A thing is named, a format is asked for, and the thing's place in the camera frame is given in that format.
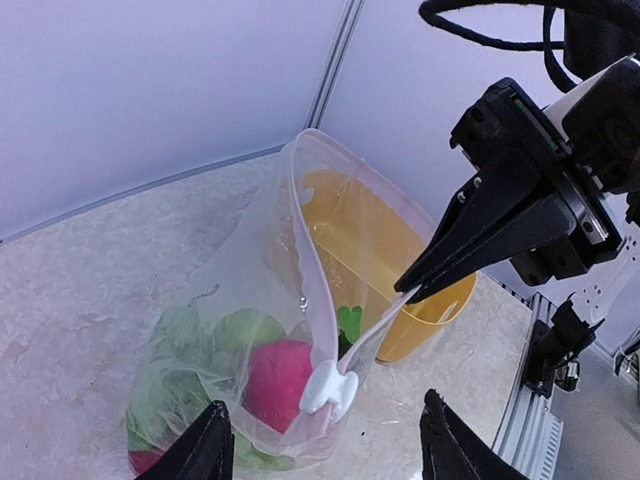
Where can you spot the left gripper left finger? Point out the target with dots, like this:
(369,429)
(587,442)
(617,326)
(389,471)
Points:
(205,451)

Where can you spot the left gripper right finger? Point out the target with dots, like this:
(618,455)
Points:
(452,451)

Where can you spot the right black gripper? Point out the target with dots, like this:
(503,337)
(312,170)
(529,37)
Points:
(525,203)

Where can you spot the green toy cabbage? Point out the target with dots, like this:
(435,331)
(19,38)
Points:
(191,362)

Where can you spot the red toy apple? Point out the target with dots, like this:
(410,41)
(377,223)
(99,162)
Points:
(278,375)

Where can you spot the clear zip top bag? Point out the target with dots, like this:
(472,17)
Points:
(283,323)

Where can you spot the green toy cucumber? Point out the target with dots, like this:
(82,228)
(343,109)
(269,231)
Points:
(349,327)

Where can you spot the red toy tomato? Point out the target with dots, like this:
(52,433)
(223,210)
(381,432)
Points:
(141,461)

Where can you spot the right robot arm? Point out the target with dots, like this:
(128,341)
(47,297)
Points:
(579,39)

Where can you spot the aluminium front rail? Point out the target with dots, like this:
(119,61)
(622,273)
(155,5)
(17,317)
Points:
(529,435)

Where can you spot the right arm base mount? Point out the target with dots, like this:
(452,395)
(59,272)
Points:
(553,356)

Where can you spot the right aluminium frame post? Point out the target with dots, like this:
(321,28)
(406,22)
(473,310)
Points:
(337,52)

